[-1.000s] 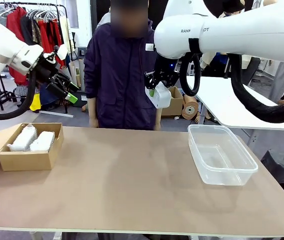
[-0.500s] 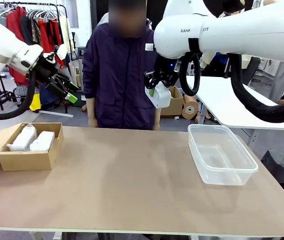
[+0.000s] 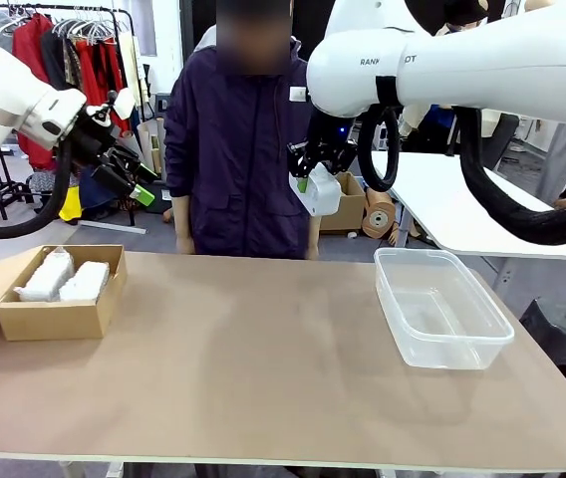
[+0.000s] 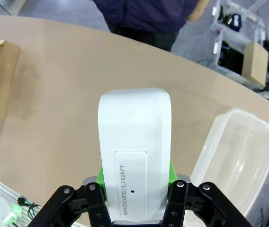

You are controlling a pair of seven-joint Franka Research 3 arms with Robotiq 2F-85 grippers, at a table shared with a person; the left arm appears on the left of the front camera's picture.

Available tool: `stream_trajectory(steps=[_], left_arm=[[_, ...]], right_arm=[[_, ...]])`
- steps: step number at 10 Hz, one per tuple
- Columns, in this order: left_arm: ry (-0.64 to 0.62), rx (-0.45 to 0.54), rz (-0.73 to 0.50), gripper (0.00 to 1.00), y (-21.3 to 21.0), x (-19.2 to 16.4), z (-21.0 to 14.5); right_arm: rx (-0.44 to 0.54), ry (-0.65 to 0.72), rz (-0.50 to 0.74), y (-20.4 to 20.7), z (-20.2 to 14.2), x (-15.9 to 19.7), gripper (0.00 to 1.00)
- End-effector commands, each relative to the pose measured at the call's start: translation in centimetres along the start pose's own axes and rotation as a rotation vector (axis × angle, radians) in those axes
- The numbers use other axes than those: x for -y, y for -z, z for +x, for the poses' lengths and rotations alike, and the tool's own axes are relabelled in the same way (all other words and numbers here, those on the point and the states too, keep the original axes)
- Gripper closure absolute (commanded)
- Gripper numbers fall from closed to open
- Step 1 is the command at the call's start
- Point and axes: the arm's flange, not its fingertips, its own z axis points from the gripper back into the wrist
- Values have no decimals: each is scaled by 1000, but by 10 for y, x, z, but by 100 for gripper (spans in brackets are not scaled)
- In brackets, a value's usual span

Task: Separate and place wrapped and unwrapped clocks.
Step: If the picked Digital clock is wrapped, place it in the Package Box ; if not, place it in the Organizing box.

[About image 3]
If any yellow cloth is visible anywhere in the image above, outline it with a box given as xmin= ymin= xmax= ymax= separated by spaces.
xmin=58 ymin=186 xmax=84 ymax=223

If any rectangular bubble-wrapped clock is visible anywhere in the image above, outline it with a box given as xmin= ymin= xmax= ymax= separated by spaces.
xmin=12 ymin=247 xmax=76 ymax=304

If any person's left hand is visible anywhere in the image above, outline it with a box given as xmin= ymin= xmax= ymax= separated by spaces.
xmin=306 ymin=214 xmax=321 ymax=261

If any rounded bubble-wrapped clock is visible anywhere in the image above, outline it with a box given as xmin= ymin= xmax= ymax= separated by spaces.
xmin=58 ymin=261 xmax=111 ymax=304

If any brown background cardboard box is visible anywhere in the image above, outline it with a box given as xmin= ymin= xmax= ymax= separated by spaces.
xmin=318 ymin=171 xmax=367 ymax=236

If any white background table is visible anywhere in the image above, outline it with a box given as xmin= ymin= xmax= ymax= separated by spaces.
xmin=366 ymin=150 xmax=566 ymax=261

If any mannequin in beige coat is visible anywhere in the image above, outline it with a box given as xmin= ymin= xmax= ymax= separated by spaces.
xmin=398 ymin=103 xmax=463 ymax=153

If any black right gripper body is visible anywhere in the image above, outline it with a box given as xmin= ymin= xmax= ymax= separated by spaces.
xmin=305 ymin=110 xmax=360 ymax=153

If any red dress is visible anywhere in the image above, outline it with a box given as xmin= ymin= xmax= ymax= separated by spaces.
xmin=73 ymin=38 xmax=133 ymax=133

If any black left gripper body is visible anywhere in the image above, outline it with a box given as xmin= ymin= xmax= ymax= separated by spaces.
xmin=69 ymin=107 xmax=121 ymax=173

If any person's right hand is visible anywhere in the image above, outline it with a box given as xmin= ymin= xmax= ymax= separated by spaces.
xmin=173 ymin=194 xmax=195 ymax=255

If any brown paper roll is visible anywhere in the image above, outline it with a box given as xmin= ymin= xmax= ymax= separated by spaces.
xmin=361 ymin=188 xmax=398 ymax=240

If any red jacket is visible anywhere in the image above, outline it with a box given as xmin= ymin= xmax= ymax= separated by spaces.
xmin=12 ymin=13 xmax=58 ymax=170

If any unwrapped white clock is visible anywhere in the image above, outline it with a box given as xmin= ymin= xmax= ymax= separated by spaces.
xmin=289 ymin=165 xmax=343 ymax=217

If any cream hanging garment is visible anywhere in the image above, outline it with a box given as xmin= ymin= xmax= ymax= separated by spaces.
xmin=117 ymin=32 xmax=143 ymax=120

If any person in purple jacket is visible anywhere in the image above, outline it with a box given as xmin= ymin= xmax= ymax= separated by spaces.
xmin=162 ymin=0 xmax=322 ymax=260

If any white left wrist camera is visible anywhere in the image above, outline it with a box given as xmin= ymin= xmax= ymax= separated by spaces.
xmin=112 ymin=88 xmax=138 ymax=120

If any dark patterned garment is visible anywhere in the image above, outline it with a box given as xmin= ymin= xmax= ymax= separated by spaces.
xmin=41 ymin=29 xmax=79 ymax=91

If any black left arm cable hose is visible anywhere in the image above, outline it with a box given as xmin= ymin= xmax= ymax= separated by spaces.
xmin=0 ymin=138 xmax=75 ymax=239

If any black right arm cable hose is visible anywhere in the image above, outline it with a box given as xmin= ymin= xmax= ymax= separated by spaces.
xmin=357 ymin=104 xmax=566 ymax=246

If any open brown cardboard box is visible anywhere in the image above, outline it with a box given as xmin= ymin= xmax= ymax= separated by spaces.
xmin=0 ymin=243 xmax=129 ymax=343

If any black clothes rack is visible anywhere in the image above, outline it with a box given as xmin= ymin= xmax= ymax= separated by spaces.
xmin=0 ymin=5 xmax=147 ymax=235

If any clear plastic container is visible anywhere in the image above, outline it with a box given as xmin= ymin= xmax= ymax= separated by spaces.
xmin=373 ymin=247 xmax=516 ymax=370

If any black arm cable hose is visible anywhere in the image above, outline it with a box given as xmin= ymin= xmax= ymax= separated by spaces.
xmin=357 ymin=104 xmax=566 ymax=246
xmin=0 ymin=138 xmax=75 ymax=239

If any mannequin in grey hoodie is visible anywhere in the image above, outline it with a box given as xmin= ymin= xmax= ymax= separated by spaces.
xmin=192 ymin=24 xmax=219 ymax=54

